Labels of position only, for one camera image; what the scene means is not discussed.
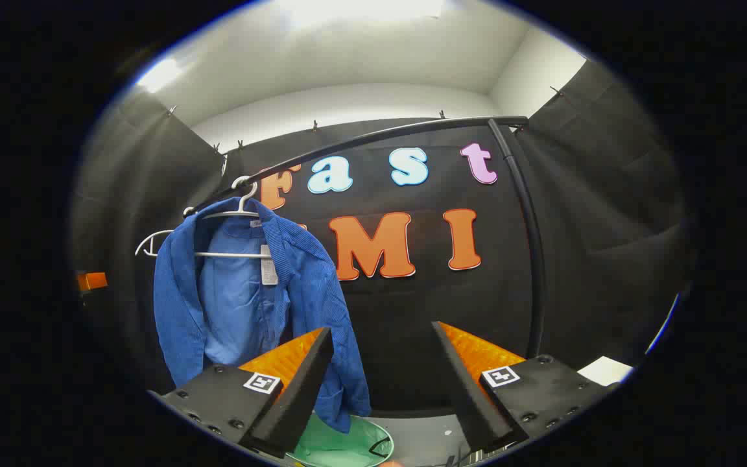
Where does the green laundry hamper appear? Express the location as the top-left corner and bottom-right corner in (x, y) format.
(286, 415), (395, 467)

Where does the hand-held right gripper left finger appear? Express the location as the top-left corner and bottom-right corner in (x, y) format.
(148, 326), (335, 459)

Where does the grey metal grille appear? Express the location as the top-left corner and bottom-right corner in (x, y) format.
(442, 444), (517, 467)

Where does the white paper sheet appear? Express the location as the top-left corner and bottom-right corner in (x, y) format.
(578, 355), (634, 387)

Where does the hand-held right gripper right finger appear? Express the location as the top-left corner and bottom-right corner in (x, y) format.
(431, 320), (621, 453)

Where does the blue knitted jacket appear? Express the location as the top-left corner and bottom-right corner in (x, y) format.
(153, 198), (372, 434)

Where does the black clothes rack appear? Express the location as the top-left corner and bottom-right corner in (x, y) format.
(182, 115), (548, 361)

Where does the white clothes hanger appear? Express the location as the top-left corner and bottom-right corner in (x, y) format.
(135, 206), (196, 258)
(195, 175), (277, 260)

